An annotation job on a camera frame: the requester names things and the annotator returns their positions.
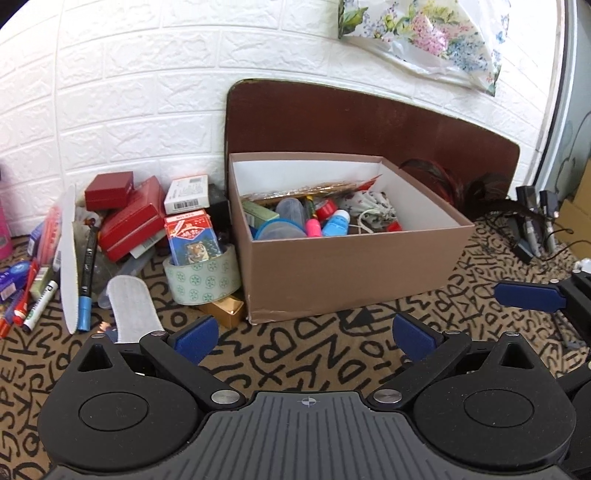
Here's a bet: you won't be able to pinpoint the blue white bottle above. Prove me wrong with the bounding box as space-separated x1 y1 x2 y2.
321 209 352 237

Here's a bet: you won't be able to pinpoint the white barcode box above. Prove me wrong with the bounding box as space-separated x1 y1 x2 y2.
164 174 209 215

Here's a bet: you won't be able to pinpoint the green patterned tape roll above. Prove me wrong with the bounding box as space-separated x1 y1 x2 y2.
161 244 243 306

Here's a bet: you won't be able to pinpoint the gold box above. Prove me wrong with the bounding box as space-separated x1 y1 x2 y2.
198 293 245 329

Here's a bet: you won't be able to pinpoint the red flat packet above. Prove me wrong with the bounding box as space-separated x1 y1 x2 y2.
34 205 63 269

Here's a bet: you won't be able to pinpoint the blue rimmed round container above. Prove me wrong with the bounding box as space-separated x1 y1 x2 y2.
254 220 308 241

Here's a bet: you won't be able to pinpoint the dark round bundle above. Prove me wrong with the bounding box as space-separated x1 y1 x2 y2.
462 171 514 209
401 158 463 205

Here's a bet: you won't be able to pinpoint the black marker blue cap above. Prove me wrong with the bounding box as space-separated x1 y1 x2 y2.
77 226 99 332

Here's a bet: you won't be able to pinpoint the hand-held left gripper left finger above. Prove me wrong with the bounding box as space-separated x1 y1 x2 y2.
76 316 246 411

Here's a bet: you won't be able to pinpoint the brown cardboard box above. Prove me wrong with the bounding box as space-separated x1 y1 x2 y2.
228 152 475 326

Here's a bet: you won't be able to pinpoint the olive green small box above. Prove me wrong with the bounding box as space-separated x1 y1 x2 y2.
30 265 54 301

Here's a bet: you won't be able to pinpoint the tan cardboard carton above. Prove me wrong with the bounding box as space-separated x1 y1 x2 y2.
554 161 591 251

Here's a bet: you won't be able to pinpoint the small red box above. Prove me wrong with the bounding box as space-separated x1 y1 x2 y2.
84 172 134 212

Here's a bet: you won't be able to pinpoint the pink cylindrical bottle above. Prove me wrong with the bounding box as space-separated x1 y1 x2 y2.
0 198 14 261

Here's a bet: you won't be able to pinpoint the white marker black cap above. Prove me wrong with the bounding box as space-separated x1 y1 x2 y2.
22 280 59 332

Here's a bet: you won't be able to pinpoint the red blue card box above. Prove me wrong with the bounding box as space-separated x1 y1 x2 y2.
164 210 227 268

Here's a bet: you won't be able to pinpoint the dark brown wooden board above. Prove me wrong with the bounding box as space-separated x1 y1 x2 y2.
225 78 520 217

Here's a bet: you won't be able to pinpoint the red marker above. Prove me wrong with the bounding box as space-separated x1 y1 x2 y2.
13 286 34 326

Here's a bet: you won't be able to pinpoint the gold glitter bag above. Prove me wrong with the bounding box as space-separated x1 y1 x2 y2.
240 181 370 204

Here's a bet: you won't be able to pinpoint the blue packet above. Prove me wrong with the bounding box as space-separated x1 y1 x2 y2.
0 261 31 301

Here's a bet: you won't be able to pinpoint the floral fabric pouch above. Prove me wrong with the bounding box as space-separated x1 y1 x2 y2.
344 189 398 232

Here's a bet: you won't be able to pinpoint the black power adapters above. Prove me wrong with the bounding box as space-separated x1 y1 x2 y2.
507 185 560 265

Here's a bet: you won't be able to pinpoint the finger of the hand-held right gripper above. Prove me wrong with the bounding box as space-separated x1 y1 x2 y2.
493 270 591 324
560 364 591 397

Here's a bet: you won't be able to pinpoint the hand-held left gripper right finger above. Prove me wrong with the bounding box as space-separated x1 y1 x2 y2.
367 313 552 411

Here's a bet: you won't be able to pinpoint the clear plastic case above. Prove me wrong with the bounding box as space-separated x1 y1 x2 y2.
92 256 154 310

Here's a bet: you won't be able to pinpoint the large white insole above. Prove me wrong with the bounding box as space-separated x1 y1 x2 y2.
59 184 79 334

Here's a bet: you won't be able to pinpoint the large red box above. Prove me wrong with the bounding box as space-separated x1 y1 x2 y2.
98 175 168 263

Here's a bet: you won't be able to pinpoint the clear plastic cup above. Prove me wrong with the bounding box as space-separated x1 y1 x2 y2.
276 198 308 227

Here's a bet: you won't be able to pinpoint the floral plastic bag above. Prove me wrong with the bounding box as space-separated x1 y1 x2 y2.
337 0 511 97

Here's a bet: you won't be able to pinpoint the small white insole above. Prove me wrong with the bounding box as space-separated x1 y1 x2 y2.
107 274 166 344

